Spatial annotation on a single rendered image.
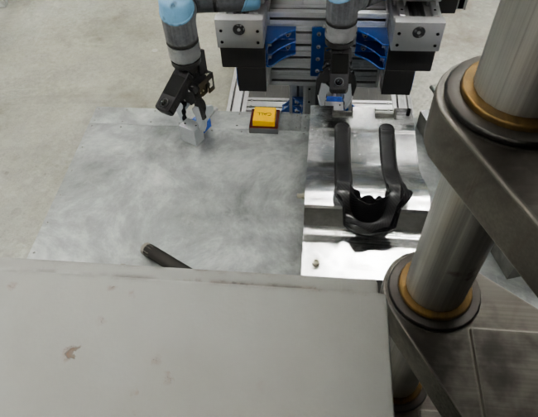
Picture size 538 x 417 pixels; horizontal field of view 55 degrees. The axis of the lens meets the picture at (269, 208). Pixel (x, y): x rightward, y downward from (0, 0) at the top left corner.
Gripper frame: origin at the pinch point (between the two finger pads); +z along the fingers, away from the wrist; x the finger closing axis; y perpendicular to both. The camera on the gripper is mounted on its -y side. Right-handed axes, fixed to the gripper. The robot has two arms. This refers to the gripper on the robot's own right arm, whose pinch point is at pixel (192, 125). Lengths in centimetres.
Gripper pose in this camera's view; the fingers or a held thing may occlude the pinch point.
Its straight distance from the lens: 139.6
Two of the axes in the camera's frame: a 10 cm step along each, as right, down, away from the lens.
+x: -8.5, -4.0, 3.5
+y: 5.3, -6.7, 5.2
